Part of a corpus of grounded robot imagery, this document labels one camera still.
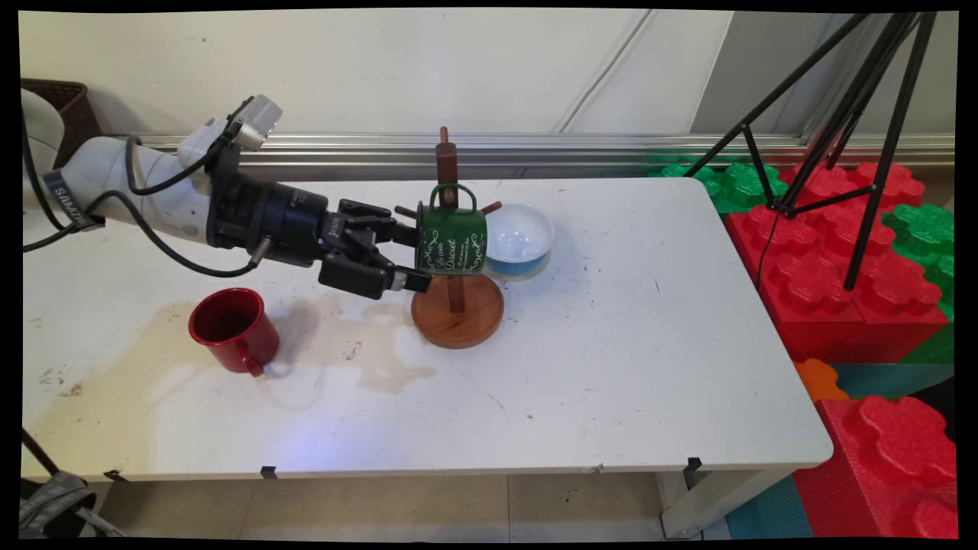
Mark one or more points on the tall red foam block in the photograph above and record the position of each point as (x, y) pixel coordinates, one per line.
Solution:
(879, 473)

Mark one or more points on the aluminium wall rail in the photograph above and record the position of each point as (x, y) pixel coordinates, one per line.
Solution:
(573, 149)

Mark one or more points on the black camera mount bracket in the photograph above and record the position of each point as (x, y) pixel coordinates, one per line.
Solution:
(233, 206)

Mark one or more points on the thin teal foam block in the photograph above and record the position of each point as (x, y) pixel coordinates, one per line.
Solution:
(879, 378)

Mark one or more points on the stacked green foam block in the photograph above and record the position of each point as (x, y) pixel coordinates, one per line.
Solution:
(924, 229)

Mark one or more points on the black tripod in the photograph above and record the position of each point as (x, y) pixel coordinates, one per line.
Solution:
(890, 145)

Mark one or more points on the blue bowl white inside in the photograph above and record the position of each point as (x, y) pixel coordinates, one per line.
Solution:
(519, 233)

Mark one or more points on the white table leg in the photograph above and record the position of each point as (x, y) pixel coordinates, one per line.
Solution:
(688, 512)

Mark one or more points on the wooden mug tree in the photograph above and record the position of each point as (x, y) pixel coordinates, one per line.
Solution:
(458, 313)

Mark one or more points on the ribbed teal foam block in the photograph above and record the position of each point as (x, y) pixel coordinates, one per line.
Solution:
(768, 512)

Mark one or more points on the black table clip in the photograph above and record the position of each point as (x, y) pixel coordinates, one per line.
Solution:
(692, 470)
(268, 472)
(114, 475)

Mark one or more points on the orange foam piece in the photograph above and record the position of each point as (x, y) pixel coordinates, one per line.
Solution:
(817, 382)

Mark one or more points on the red enamel mug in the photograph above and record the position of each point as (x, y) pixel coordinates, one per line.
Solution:
(229, 328)

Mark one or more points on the green enamel mug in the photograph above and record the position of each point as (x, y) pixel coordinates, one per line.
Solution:
(451, 244)

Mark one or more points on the wide red foam block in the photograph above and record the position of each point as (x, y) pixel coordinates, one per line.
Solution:
(810, 298)

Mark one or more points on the flat green foam block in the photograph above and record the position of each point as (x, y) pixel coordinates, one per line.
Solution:
(733, 187)

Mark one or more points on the brown wicker basket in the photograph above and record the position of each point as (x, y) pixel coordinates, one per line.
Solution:
(72, 107)

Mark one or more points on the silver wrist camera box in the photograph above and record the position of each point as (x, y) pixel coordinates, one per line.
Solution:
(260, 118)

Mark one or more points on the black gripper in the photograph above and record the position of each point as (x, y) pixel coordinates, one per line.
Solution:
(298, 225)

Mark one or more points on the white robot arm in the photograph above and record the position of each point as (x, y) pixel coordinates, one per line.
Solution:
(153, 195)

